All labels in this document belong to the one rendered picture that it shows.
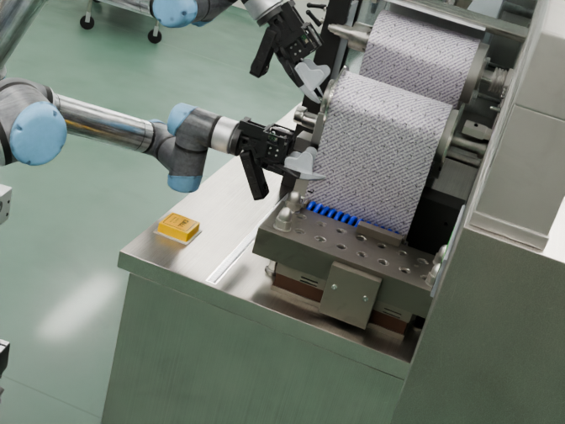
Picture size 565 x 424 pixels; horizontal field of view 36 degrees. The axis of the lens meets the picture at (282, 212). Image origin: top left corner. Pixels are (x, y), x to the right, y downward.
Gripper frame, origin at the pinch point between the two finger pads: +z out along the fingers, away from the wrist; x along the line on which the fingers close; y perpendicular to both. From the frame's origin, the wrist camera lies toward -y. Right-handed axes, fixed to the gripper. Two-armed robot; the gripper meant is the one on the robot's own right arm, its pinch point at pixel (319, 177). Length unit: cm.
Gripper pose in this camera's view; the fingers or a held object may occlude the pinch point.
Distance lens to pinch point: 186.7
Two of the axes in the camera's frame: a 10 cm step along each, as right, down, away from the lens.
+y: 2.4, -8.8, -4.2
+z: 9.2, 3.4, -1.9
